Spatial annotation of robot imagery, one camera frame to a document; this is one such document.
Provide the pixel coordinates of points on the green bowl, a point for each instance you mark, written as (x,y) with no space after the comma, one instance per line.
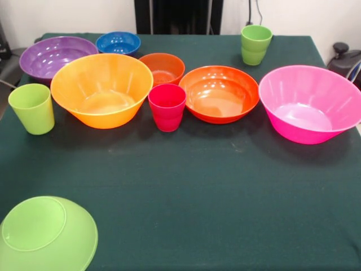
(42,240)

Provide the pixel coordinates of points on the magenta red cup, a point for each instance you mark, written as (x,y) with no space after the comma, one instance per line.
(167,110)

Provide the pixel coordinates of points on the dark green tablecloth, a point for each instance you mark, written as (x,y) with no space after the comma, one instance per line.
(197,183)

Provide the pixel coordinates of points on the wide orange-red bowl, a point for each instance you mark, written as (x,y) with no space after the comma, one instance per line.
(220,93)

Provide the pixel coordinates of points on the small orange-red bowl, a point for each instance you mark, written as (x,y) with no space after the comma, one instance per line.
(163,66)

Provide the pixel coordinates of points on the large yellow-orange bowl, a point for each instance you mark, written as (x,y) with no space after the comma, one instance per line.
(98,84)

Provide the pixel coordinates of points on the blue bowl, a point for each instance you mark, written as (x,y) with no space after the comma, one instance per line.
(118,42)

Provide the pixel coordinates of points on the green cup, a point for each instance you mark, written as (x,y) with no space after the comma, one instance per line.
(255,45)

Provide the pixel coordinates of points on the pink bowl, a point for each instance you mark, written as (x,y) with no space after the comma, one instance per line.
(307,96)

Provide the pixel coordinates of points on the lime yellow cup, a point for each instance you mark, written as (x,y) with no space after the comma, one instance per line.
(32,113)

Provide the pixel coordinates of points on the purple bowl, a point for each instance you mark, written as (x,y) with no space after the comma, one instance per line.
(42,59)

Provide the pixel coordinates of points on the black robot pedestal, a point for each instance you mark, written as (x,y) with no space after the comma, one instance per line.
(175,17)

